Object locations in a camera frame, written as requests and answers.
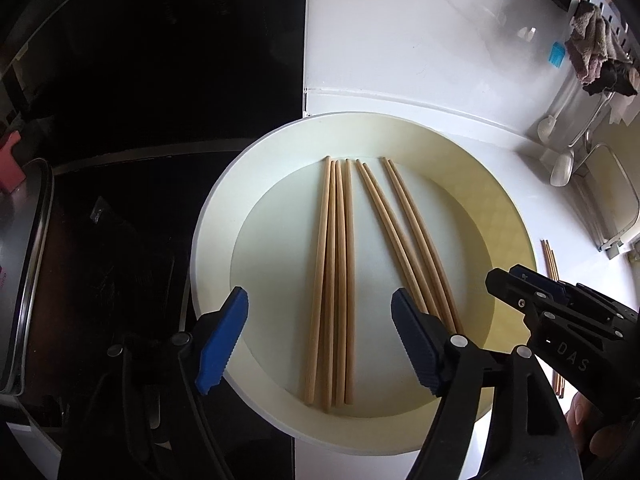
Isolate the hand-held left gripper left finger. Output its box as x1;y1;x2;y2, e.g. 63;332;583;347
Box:
57;286;250;480

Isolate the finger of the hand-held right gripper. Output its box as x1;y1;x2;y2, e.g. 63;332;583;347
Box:
486;267;553;320
509;264;626;321

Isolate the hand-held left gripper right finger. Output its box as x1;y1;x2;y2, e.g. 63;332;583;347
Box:
390;287;586;480

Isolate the bundle of wooden chopsticks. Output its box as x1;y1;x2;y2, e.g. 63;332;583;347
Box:
540;239;567;400

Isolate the group of chopsticks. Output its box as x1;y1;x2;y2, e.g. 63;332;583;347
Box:
387;158;466;336

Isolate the cream round basin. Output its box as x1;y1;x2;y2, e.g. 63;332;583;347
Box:
190;111;538;456

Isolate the person's right hand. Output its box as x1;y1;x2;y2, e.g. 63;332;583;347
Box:
565;390;640;461

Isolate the white plastic spoon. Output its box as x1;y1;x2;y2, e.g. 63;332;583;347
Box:
537;77;576;142

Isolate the white cloth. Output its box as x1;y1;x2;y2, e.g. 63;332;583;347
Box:
607;91;640;128

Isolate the mauve towel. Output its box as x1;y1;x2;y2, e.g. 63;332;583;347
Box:
575;35;621;85

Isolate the black glass cooktop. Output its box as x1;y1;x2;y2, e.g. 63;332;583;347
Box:
0;0;308;480

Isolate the beige cloth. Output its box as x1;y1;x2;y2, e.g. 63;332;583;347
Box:
567;4;611;43

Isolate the red plastic object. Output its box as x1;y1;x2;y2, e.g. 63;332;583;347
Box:
0;131;24;194

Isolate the metal wire rack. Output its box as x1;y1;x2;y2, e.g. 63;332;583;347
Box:
575;142;640;261

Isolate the white ladle with metal handle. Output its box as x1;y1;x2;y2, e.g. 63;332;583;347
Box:
550;95;613;187

